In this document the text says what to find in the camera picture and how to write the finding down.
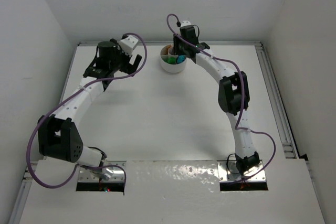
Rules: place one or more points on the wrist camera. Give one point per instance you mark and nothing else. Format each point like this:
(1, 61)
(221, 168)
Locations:
(128, 44)
(183, 23)

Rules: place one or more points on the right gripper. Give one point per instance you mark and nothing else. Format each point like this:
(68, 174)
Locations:
(187, 51)

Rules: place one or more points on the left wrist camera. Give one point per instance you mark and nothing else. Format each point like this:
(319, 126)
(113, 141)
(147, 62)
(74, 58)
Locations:
(128, 44)

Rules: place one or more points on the white divided round container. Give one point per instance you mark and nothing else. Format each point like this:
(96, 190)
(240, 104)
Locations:
(167, 52)

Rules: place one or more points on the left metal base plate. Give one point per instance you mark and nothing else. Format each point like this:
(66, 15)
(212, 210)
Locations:
(111, 174)

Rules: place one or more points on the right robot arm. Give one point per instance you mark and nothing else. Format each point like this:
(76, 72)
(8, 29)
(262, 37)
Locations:
(233, 93)

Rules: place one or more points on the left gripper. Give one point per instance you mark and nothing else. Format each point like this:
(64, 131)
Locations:
(127, 65)

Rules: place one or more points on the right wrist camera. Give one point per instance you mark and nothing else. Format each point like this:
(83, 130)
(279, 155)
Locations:
(183, 23)

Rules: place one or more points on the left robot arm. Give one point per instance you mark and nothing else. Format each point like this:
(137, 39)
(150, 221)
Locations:
(58, 135)

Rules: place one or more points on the small green lego brick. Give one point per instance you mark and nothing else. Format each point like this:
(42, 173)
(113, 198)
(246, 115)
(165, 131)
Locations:
(171, 60)

